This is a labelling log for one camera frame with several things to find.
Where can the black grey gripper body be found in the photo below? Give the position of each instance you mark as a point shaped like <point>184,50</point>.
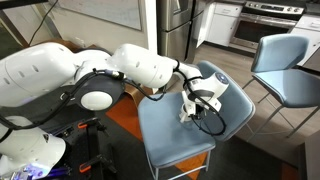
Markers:
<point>204,105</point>

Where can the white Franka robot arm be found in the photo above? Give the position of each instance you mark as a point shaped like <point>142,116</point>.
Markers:
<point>50,73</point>

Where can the light blue padded chair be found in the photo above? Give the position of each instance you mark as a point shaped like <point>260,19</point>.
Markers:
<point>283,73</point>
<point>166,126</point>

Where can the white kitchen cabinet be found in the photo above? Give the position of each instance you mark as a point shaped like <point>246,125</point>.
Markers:
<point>221,23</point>
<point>308,36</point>

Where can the stainless steel refrigerator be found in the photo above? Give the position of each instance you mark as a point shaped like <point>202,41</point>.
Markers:
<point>175,26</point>

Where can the stainless steel oven range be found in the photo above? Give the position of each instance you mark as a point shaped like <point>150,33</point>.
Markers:
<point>263,25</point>

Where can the black orange bar clamp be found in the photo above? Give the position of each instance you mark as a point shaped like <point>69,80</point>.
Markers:
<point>91,146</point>

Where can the wall whiteboard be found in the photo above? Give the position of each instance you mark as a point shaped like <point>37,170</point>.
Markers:
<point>103,11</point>

